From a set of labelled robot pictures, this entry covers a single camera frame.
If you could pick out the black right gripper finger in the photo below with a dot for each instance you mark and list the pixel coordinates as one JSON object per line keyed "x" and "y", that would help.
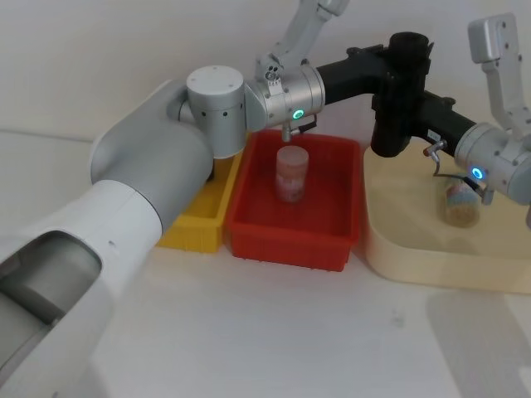
{"x": 420, "y": 101}
{"x": 412, "y": 134}

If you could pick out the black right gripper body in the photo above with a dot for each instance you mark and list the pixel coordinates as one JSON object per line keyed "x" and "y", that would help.
{"x": 450, "y": 120}

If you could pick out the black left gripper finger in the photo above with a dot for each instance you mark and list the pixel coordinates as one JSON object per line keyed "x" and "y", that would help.
{"x": 382, "y": 87}
{"x": 367, "y": 50}

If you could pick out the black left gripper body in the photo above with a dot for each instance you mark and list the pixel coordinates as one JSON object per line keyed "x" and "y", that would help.
{"x": 348, "y": 76}

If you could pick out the grey and white left robot arm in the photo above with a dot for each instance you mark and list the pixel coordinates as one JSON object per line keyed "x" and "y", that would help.
{"x": 137, "y": 195}

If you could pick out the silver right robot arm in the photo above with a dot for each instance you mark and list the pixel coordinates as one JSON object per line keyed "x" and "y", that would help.
{"x": 493, "y": 153}

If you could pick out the clear jar with colourful contents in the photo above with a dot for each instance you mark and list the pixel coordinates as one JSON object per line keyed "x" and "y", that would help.
{"x": 458, "y": 205}

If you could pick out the cream plastic tray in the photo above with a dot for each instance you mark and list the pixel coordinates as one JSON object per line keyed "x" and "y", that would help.
{"x": 406, "y": 232}

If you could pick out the clear jar with pink contents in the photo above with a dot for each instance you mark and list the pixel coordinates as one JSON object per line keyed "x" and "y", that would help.
{"x": 291, "y": 174}

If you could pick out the red plastic bin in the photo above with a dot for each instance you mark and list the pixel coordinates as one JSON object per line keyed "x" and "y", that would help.
{"x": 257, "y": 232}

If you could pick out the yellow plastic bin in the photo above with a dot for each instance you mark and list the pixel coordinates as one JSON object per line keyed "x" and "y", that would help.
{"x": 199, "y": 226}

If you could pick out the white table cloth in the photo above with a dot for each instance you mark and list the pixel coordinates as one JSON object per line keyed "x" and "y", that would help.
{"x": 265, "y": 331}

